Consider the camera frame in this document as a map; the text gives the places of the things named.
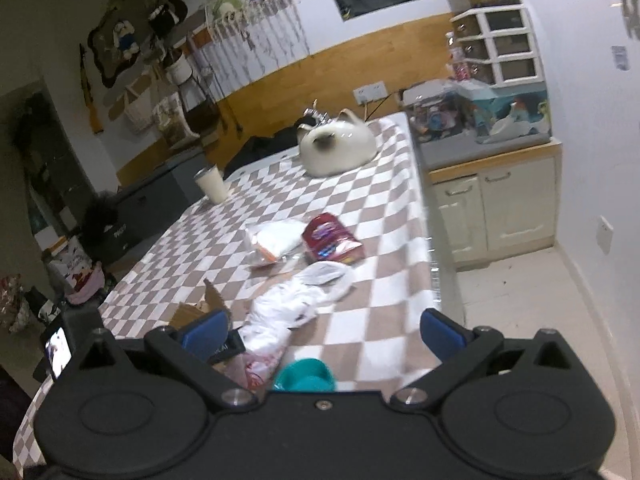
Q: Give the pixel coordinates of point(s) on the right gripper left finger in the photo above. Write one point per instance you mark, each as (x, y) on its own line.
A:
(184, 354)

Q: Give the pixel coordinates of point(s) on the white wall socket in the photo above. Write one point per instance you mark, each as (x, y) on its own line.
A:
(370, 93)

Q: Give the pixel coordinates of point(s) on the brown cardboard box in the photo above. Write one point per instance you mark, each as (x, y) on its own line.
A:
(211, 303)

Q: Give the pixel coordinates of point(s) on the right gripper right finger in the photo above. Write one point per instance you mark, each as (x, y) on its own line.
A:
(462, 353)

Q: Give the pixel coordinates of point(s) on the white cup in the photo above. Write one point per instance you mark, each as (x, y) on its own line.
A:
(211, 183)

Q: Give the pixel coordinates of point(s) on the dark shaped wall rug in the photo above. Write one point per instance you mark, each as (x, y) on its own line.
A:
(126, 26)

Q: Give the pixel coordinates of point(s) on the colourful illustrated box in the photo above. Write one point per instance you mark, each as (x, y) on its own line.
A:
(502, 114)

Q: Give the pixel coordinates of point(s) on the pink labelled bottle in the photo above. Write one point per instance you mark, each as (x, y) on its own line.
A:
(457, 66)

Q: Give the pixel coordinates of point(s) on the checkered brown white tablecloth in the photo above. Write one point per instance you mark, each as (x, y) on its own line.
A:
(370, 338)

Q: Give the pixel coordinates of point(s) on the dark grey storage bin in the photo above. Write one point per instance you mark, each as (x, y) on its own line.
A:
(150, 206)

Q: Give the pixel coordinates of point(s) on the red snack bag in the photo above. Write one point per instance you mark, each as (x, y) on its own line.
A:
(327, 239)

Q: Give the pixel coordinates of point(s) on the clear box with toys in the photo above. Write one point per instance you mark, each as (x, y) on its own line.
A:
(435, 110)

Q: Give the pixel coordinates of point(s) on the white ceramic cat figurine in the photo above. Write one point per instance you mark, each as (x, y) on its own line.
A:
(336, 146)

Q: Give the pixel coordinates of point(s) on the white drawer organizer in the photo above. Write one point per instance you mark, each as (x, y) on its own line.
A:
(498, 45)

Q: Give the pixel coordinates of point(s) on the teal round object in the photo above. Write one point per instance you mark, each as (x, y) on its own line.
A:
(306, 375)

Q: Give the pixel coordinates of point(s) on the cream cabinet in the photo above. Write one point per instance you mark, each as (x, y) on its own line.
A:
(500, 206)

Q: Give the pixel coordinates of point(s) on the clear plastic wrapper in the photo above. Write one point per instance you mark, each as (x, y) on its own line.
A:
(272, 241)

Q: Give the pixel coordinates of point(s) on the macrame wall hanging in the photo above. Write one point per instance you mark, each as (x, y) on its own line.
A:
(246, 40)

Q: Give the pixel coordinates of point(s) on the white plastic bag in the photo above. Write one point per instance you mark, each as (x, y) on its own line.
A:
(289, 305)

